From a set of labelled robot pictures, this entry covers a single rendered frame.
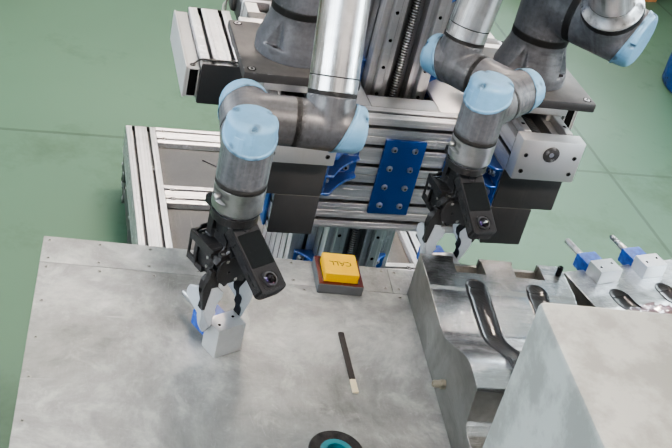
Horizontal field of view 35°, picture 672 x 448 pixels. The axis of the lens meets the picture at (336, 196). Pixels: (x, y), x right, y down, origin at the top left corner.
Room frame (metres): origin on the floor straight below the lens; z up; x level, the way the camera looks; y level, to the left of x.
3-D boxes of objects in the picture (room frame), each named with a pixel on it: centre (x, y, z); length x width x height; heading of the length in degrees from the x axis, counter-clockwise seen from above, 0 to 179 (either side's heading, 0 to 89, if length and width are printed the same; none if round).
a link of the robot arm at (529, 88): (1.72, -0.24, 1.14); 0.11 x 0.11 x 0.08; 58
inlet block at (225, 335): (1.32, 0.15, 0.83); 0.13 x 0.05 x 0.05; 46
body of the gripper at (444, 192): (1.63, -0.20, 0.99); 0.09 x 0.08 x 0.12; 25
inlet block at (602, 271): (1.71, -0.48, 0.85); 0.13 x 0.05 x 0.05; 32
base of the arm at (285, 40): (1.89, 0.15, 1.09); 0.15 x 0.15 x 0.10
